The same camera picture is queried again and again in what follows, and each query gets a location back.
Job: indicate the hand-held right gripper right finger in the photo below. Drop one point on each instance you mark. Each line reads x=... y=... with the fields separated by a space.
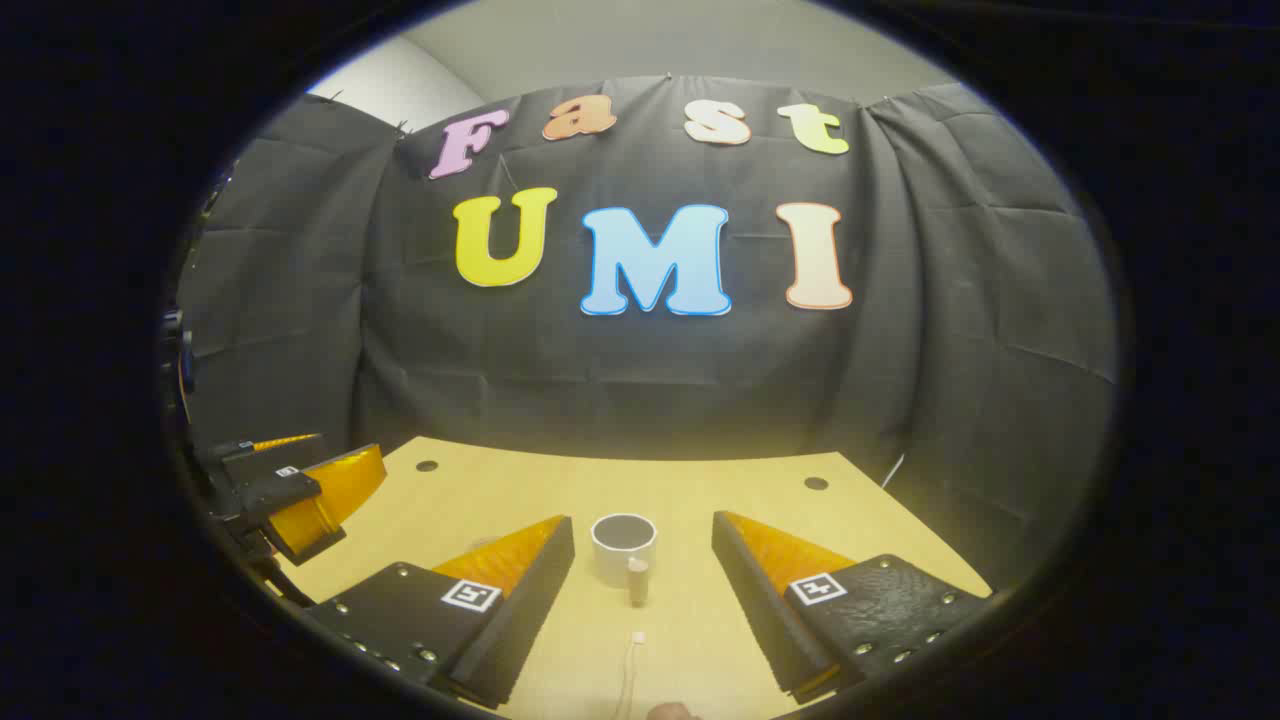
x=755 y=610

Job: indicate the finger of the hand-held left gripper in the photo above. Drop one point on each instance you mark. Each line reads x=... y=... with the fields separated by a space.
x=270 y=450
x=330 y=490

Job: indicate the wooden desktop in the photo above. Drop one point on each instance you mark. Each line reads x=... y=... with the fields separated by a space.
x=680 y=490

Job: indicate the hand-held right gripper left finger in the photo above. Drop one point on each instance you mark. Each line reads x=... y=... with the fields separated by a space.
x=535 y=610

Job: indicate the beige toothbrush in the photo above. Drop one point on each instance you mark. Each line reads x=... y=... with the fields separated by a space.
x=638 y=637

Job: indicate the white cup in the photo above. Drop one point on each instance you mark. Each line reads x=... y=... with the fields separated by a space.
x=622 y=560

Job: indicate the black backdrop cloth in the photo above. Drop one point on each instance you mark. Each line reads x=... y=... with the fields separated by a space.
x=900 y=300

